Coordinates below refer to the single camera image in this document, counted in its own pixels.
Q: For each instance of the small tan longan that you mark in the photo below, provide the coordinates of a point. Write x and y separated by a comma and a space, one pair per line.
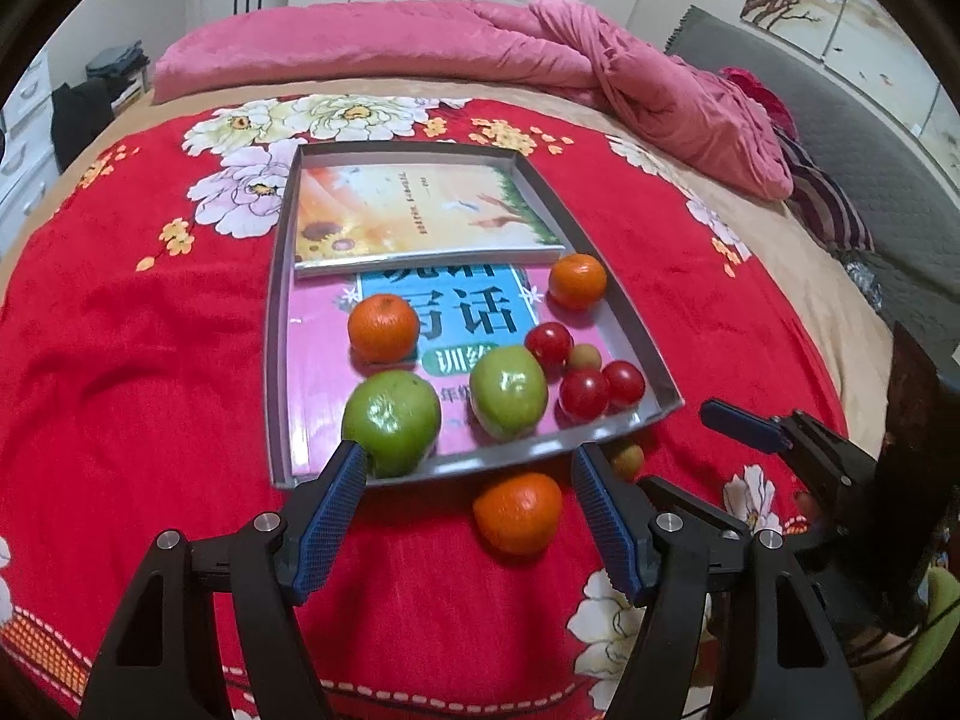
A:
626, 457
583, 356

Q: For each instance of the red cherry tomato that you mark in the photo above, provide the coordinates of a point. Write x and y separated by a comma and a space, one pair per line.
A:
549, 343
624, 382
583, 392

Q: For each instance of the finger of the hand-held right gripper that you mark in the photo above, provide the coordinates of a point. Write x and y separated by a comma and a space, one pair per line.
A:
742, 424
697, 510

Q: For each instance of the pile of folded clothes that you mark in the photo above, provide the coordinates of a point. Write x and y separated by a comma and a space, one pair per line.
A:
120, 64

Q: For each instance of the red crumpled cloth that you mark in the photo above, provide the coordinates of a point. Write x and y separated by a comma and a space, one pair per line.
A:
757, 94

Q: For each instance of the grey patterned cloth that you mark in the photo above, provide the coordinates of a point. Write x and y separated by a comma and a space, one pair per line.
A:
862, 277

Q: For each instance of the grey shallow cardboard box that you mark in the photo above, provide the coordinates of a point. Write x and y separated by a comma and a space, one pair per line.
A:
279, 315

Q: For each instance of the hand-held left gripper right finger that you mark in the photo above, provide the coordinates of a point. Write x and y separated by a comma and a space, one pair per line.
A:
607, 525

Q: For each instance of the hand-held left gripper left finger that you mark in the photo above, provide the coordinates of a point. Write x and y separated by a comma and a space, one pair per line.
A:
330, 525

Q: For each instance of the large orange mandarin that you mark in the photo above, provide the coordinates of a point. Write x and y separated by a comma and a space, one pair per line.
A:
383, 328

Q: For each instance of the dark green jujube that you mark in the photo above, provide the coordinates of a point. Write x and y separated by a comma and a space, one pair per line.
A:
391, 424

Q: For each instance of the sunflower cover book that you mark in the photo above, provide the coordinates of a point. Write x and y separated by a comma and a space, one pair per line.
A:
405, 202

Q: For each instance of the grey padded headboard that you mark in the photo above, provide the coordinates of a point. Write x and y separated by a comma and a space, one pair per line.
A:
862, 142

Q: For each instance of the pink workbook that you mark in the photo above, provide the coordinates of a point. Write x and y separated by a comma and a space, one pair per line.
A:
322, 315

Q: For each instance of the red floral blanket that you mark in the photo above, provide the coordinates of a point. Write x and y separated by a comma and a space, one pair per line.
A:
150, 390

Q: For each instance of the striped pillow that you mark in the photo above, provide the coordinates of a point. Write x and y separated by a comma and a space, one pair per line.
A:
825, 202

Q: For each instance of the person's right hand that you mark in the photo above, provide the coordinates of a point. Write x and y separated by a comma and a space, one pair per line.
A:
808, 502

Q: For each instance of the light green jujube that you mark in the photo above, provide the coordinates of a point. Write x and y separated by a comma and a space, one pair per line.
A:
508, 392

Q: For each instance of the white drawer cabinet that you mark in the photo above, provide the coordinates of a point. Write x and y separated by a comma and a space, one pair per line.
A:
26, 135

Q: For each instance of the pink quilt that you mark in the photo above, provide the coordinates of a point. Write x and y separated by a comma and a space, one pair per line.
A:
337, 45

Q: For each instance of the green cloth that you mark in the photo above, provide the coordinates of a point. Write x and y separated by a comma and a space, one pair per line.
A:
934, 615

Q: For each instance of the small orange mandarin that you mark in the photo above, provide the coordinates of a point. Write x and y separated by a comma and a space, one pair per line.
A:
519, 514

